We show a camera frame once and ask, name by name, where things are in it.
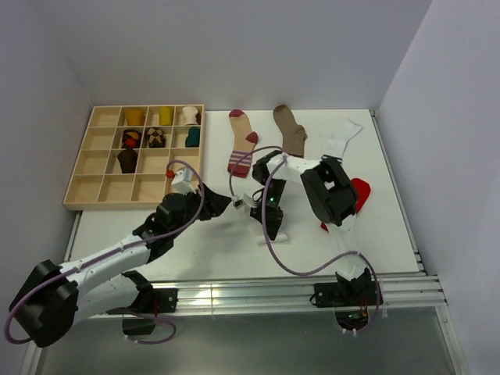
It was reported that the cream rolled sock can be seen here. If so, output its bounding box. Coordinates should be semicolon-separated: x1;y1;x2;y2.
182;105;201;126

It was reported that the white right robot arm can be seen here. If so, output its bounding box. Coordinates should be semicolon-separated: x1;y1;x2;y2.
251;151;375;305

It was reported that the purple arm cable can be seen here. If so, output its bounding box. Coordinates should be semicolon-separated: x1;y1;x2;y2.
227;146;382;337
4;159;206;345

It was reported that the red patterned sock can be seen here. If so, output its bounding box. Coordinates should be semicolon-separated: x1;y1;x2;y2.
325;178;371;220

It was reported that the orange rolled sock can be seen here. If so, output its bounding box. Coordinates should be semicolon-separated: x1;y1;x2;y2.
124;108;145;127

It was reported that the wooden compartment tray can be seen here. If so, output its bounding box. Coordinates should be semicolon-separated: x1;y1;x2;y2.
63;104;205;211

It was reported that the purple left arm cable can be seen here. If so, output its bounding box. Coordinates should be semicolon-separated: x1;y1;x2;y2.
4;159;206;345

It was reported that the yellow rolled sock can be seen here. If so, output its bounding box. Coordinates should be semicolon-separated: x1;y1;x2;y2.
159;106;174;126

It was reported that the beige maroon striped sock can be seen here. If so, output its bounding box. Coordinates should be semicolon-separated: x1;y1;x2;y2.
227;109;259;178

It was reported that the argyle brown rolled sock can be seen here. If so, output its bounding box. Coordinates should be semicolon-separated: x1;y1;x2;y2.
145;127;166;148

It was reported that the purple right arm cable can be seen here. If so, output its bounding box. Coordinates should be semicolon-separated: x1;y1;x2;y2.
227;146;382;337

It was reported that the teal rolled sock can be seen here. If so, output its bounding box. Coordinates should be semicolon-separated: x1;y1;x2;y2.
184;127;201;148

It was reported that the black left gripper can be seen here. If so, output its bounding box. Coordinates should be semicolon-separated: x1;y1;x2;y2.
170;183;230;238

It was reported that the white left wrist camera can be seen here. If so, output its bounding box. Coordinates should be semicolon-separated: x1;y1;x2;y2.
166;167;195;195

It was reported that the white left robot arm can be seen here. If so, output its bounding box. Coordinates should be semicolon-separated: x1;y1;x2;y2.
4;184;231;348

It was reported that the tan brown sock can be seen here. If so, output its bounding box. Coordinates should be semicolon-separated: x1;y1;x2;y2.
273;105;307;158

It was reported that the dark brown striped sock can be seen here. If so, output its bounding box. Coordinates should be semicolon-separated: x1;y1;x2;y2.
117;149;138;173

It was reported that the aluminium frame rail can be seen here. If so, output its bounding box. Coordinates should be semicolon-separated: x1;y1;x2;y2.
37;273;448;321

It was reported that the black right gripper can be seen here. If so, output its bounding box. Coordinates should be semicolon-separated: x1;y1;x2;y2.
250;179;287;241

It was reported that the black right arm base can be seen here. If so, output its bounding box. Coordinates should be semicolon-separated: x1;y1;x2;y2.
309;281;384;334

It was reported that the plain white sock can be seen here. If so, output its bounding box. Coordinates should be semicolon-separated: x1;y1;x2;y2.
254;232;289;246

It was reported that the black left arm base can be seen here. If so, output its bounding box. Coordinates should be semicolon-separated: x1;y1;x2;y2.
106;288;178;345

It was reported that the argyle red rolled sock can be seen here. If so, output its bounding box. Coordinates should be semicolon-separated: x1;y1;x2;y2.
121;129;142;149

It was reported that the white black-striped sock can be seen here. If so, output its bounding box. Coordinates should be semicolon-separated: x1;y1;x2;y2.
322;118;363;159

